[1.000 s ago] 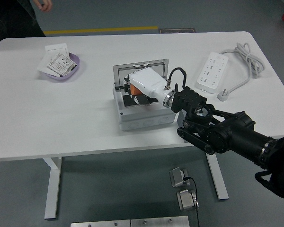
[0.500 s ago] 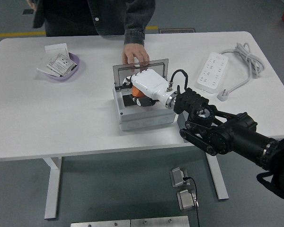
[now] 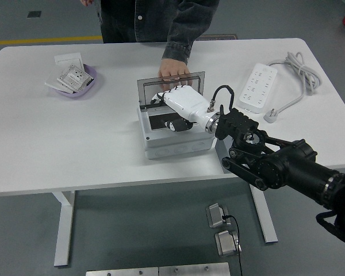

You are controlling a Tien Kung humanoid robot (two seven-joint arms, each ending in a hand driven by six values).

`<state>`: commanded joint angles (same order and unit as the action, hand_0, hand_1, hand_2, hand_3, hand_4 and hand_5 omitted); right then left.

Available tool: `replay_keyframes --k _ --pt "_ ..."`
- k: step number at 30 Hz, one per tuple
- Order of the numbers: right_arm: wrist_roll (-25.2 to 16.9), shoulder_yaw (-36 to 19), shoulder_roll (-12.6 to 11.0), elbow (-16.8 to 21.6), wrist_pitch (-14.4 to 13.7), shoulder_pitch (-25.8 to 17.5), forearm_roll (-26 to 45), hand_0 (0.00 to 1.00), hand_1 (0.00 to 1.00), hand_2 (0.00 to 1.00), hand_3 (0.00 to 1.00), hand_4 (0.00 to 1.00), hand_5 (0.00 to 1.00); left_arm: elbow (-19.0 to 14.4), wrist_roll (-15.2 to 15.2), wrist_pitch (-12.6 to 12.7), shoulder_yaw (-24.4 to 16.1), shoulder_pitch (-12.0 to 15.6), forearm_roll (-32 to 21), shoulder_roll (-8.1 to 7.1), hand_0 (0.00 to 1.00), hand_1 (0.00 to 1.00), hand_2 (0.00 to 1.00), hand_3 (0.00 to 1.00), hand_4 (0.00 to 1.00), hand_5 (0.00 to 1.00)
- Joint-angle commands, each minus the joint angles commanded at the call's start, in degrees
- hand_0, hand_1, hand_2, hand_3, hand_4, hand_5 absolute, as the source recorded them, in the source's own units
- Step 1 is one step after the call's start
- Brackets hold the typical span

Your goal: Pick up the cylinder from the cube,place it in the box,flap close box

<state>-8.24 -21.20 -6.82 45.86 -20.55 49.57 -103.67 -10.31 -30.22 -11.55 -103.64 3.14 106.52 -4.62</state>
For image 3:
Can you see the person's right hand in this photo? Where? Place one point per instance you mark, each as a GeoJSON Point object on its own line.
{"type": "Point", "coordinates": [86, 2]}

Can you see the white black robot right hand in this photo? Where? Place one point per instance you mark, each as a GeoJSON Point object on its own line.
{"type": "Point", "coordinates": [187, 100]}

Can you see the person's left hand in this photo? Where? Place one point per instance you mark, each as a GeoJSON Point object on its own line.
{"type": "Point", "coordinates": [174, 69]}

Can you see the grey box with clear lid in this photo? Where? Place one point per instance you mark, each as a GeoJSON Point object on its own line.
{"type": "Point", "coordinates": [175, 146]}

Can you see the person's left forearm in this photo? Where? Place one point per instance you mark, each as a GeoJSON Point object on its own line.
{"type": "Point", "coordinates": [187, 28]}

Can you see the person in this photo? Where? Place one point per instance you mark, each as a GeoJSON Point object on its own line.
{"type": "Point", "coordinates": [126, 20]}

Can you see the dark floor sign plate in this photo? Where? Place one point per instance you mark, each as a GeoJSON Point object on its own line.
{"type": "Point", "coordinates": [221, 37]}

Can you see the white paper leaflet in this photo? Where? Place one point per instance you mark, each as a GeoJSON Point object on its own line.
{"type": "Point", "coordinates": [67, 59]}

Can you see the white power strip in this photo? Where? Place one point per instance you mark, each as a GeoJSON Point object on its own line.
{"type": "Point", "coordinates": [257, 86]}

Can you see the purple plastic tray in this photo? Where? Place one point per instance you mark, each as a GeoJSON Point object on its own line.
{"type": "Point", "coordinates": [92, 75]}

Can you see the white printed socket panel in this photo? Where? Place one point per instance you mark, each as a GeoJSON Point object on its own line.
{"type": "Point", "coordinates": [74, 77]}

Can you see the plain white panel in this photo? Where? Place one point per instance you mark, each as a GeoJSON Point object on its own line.
{"type": "Point", "coordinates": [51, 80]}

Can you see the metal floor pedal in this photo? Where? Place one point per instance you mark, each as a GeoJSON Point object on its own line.
{"type": "Point", "coordinates": [227, 244]}
{"type": "Point", "coordinates": [215, 215]}

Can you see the white table leg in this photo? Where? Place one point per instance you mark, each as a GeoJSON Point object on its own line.
{"type": "Point", "coordinates": [264, 215]}
{"type": "Point", "coordinates": [64, 224]}

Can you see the metal base plate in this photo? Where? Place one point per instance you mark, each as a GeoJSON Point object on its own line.
{"type": "Point", "coordinates": [120, 272]}
{"type": "Point", "coordinates": [194, 270]}

